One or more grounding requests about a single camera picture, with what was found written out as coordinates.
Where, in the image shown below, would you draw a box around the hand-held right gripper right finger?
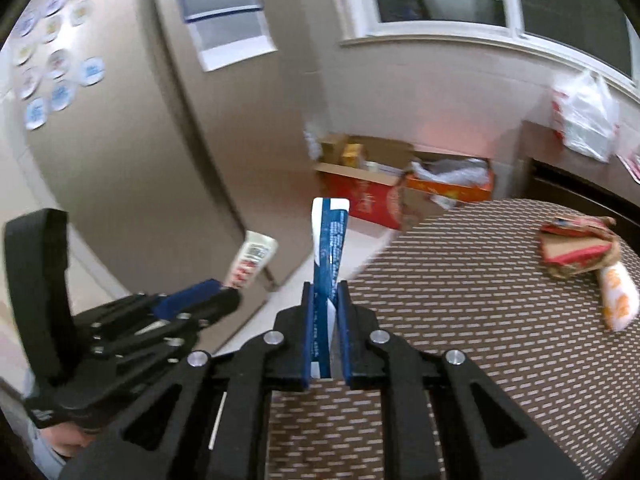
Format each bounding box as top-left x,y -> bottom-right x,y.
336,280 -> 586,480

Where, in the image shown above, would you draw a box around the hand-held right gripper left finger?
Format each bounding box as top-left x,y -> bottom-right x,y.
60,280 -> 321,480

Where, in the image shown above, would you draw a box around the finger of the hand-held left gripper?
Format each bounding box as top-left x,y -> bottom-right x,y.
90,289 -> 243,362
72,279 -> 226,329

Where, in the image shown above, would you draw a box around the white squeeze tube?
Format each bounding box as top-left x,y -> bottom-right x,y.
224,230 -> 279,291

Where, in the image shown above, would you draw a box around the blue white tube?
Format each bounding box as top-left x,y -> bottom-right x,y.
310,196 -> 351,378

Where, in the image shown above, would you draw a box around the person's left forearm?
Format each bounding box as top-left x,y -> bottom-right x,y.
22,410 -> 68,478

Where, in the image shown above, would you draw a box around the person's left hand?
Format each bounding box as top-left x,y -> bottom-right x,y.
52,422 -> 98,458

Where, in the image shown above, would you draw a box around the brown dotted tablecloth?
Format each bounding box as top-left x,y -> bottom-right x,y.
265,197 -> 640,480

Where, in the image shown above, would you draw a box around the red cardboard box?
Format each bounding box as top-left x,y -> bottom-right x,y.
315,132 -> 416,231

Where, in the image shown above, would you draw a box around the beige refrigerator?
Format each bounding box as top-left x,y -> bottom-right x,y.
0,0 -> 281,361

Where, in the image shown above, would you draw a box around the orange cardboard box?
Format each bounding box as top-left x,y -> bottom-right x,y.
392,152 -> 496,233

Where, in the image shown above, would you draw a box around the small yellow box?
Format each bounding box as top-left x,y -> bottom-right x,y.
340,142 -> 365,168

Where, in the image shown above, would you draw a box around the crumpled grey plastic bag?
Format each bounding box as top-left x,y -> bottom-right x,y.
410,157 -> 488,188

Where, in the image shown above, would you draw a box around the orange red snack packet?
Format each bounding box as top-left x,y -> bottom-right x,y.
540,217 -> 576,236

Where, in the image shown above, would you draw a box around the red white flat packet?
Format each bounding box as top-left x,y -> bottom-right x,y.
542,232 -> 613,266

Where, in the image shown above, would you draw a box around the dark wooden cabinet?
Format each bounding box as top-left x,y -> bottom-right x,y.
517,120 -> 640,221

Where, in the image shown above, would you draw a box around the brown paper bag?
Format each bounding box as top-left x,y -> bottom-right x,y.
537,215 -> 621,281

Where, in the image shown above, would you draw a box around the orange white plastic bag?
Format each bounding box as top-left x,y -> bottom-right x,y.
597,262 -> 640,333

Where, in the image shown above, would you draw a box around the white plastic shopping bag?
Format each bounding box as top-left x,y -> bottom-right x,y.
550,67 -> 621,163

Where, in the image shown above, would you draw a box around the pink printed papers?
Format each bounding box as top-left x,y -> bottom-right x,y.
617,147 -> 640,183

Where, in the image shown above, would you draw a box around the group of round wall stickers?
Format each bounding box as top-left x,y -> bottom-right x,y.
10,0 -> 107,132

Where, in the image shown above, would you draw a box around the white blue wall poster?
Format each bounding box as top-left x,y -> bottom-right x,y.
170,0 -> 278,72

